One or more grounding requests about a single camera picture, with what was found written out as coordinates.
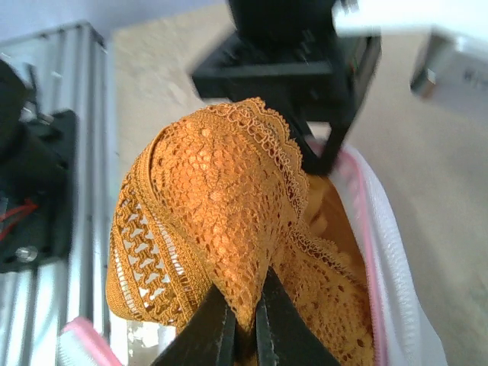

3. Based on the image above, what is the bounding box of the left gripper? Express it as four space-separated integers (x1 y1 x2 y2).
191 1 381 176

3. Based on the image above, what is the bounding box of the white mesh laundry bag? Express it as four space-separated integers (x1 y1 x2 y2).
56 140 449 366

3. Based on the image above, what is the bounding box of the aluminium rail frame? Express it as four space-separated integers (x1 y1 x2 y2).
1 23 110 365

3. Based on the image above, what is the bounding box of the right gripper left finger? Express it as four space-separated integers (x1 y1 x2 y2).
152 286 236 366

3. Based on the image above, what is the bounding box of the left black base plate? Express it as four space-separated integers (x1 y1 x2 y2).
1 62 78 273

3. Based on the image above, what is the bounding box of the orange mesh garment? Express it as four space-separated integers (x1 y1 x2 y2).
106 98 377 365

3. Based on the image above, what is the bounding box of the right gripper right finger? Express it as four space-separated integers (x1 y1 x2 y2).
255 268 339 366

